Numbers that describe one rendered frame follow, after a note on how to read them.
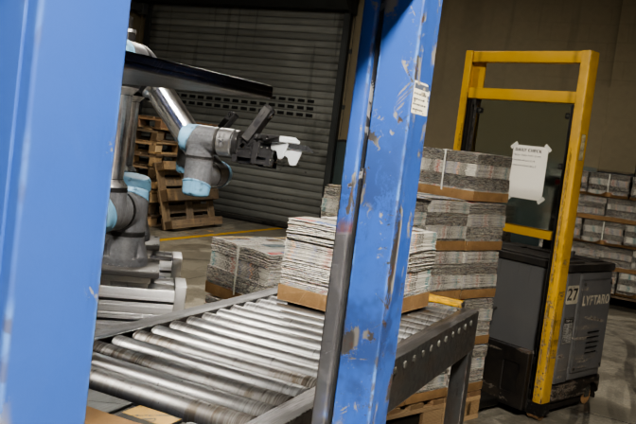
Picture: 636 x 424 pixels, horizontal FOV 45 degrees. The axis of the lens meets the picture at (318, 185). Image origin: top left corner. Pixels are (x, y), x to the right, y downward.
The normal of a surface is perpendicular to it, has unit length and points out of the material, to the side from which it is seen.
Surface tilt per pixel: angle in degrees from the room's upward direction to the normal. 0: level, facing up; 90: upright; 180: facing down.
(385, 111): 90
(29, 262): 90
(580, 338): 90
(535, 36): 90
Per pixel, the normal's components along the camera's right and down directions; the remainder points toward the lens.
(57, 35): 0.89, 0.14
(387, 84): -0.44, 0.00
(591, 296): 0.67, 0.13
